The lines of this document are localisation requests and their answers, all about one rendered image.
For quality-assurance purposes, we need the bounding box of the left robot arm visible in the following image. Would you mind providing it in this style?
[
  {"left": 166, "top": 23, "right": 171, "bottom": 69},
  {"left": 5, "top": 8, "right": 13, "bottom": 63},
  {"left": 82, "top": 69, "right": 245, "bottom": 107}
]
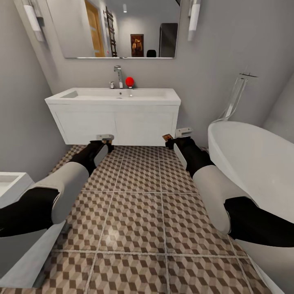
[{"left": 0, "top": 134, "right": 114, "bottom": 280}]

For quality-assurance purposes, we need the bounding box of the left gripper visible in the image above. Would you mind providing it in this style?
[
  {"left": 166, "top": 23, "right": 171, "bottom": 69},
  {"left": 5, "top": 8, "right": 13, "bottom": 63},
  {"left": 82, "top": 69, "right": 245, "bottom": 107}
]
[{"left": 105, "top": 143, "right": 114, "bottom": 154}]

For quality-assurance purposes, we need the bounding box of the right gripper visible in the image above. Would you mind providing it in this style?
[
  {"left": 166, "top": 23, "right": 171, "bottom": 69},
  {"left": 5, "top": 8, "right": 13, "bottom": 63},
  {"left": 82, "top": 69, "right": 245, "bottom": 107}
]
[{"left": 165, "top": 138, "right": 178, "bottom": 150}]

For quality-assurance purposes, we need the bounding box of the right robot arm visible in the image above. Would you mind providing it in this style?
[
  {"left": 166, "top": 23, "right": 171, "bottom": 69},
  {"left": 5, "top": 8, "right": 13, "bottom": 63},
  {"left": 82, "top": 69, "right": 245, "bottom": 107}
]
[{"left": 165, "top": 128, "right": 294, "bottom": 294}]

